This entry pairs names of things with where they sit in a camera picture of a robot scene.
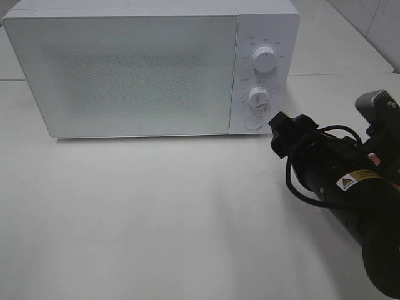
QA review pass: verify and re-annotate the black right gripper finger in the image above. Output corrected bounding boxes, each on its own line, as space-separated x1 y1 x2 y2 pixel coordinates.
269 112 297 138
271 131 289 159

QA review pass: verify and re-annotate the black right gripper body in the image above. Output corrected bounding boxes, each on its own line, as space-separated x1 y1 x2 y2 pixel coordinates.
289 114 353 175

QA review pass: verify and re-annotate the round white door button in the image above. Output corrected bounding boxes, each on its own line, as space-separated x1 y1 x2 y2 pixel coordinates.
244 116 263 130

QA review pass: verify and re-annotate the white microwave door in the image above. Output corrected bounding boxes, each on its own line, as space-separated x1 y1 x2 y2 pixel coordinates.
4 16 237 138

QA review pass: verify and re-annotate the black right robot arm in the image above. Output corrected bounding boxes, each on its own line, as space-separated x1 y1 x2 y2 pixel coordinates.
269 112 399 299

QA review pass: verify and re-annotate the lower white timer knob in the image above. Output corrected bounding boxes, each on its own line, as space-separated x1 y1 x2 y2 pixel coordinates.
247 87 270 109

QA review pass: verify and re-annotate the upper white power knob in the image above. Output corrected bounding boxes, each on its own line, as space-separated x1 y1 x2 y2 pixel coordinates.
252 46 277 73

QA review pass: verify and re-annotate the white microwave oven body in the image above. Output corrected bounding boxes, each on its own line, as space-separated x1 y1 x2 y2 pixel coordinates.
2 1 300 137

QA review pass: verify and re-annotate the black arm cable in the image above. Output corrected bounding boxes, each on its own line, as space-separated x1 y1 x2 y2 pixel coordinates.
284 124 363 209

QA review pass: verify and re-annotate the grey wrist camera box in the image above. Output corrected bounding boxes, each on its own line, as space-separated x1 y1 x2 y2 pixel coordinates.
355 90 399 140

